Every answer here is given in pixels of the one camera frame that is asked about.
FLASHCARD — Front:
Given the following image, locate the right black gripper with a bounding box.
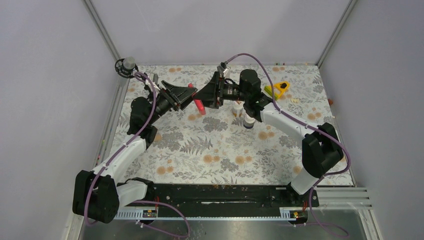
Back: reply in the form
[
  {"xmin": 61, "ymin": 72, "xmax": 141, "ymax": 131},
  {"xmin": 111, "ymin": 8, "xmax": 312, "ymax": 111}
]
[{"xmin": 193, "ymin": 71, "xmax": 249, "ymax": 110}]

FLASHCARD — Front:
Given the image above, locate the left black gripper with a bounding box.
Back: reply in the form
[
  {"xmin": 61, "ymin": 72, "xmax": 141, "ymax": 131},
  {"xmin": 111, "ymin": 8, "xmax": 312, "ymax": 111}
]
[{"xmin": 147, "ymin": 80, "xmax": 198, "ymax": 125}]

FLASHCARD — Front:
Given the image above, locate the red pill organizer box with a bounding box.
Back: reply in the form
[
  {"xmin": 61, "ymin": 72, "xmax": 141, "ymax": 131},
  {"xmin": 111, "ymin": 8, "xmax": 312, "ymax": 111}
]
[{"xmin": 188, "ymin": 83, "xmax": 206, "ymax": 116}]

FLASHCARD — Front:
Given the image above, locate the white orange pill bottle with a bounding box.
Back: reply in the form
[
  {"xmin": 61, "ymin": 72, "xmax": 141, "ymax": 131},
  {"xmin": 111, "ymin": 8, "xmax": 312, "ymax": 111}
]
[{"xmin": 231, "ymin": 100, "xmax": 244, "ymax": 118}]

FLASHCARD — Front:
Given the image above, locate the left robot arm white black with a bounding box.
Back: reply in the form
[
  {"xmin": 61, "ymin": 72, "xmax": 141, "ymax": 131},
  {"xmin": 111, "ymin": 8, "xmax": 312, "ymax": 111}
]
[{"xmin": 72, "ymin": 81, "xmax": 197, "ymax": 224}]

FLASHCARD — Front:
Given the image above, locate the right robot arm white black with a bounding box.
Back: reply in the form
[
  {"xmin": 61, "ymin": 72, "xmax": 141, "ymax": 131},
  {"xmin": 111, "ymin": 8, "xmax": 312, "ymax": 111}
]
[{"xmin": 193, "ymin": 69, "xmax": 348, "ymax": 206}]

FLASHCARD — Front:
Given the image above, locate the floral patterned table mat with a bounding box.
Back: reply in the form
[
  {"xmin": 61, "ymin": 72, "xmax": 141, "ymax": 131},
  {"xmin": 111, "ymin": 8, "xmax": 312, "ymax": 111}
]
[{"xmin": 120, "ymin": 65, "xmax": 335, "ymax": 185}]

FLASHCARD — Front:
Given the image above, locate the white dark pill bottle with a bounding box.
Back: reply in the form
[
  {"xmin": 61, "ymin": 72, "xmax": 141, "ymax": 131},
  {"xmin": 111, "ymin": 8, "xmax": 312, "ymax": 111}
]
[{"xmin": 243, "ymin": 114, "xmax": 256, "ymax": 129}]

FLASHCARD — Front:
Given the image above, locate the microphone on black tripod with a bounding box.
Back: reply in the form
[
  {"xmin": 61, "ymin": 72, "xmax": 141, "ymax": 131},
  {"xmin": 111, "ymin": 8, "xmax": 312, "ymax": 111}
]
[{"xmin": 114, "ymin": 56, "xmax": 139, "ymax": 79}]

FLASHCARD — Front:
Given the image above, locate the yellow green plastic tool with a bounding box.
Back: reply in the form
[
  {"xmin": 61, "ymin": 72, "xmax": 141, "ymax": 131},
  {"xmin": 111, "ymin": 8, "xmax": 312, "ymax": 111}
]
[{"xmin": 263, "ymin": 81, "xmax": 290, "ymax": 101}]

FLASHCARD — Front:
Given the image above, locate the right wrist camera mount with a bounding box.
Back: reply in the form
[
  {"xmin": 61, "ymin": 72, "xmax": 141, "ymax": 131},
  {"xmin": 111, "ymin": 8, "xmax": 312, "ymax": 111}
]
[{"xmin": 217, "ymin": 61, "xmax": 230, "ymax": 79}]

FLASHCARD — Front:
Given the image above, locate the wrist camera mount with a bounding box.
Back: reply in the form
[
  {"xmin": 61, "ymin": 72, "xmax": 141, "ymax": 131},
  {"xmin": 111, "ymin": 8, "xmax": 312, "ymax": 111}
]
[
  {"xmin": 217, "ymin": 61, "xmax": 230, "ymax": 79},
  {"xmin": 145, "ymin": 73, "xmax": 159, "ymax": 89}
]

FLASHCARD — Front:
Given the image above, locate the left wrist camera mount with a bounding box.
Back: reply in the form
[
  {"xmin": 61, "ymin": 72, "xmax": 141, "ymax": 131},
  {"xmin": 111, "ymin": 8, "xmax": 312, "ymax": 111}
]
[{"xmin": 145, "ymin": 73, "xmax": 159, "ymax": 89}]

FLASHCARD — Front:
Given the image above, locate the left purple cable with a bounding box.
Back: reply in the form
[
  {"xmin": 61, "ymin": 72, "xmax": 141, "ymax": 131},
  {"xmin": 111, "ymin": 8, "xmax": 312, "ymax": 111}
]
[{"xmin": 83, "ymin": 72, "xmax": 158, "ymax": 227}]

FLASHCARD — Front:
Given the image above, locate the purple cable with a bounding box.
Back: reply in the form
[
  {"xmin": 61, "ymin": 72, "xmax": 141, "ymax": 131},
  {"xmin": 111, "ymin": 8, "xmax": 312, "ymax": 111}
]
[
  {"xmin": 225, "ymin": 52, "xmax": 352, "ymax": 176},
  {"xmin": 83, "ymin": 72, "xmax": 158, "ymax": 227}
]

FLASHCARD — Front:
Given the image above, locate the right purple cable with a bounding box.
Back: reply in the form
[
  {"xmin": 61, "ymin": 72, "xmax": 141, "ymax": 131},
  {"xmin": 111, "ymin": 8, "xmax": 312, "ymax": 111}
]
[{"xmin": 225, "ymin": 52, "xmax": 352, "ymax": 176}]

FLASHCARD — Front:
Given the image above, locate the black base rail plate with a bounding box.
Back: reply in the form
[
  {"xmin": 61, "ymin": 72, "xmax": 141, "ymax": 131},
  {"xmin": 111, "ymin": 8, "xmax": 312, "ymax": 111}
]
[{"xmin": 122, "ymin": 182, "xmax": 321, "ymax": 220}]

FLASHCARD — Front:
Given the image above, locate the white slotted cable duct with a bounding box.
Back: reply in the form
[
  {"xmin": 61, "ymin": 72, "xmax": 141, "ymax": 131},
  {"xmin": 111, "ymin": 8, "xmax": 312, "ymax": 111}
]
[{"xmin": 113, "ymin": 207, "xmax": 309, "ymax": 222}]

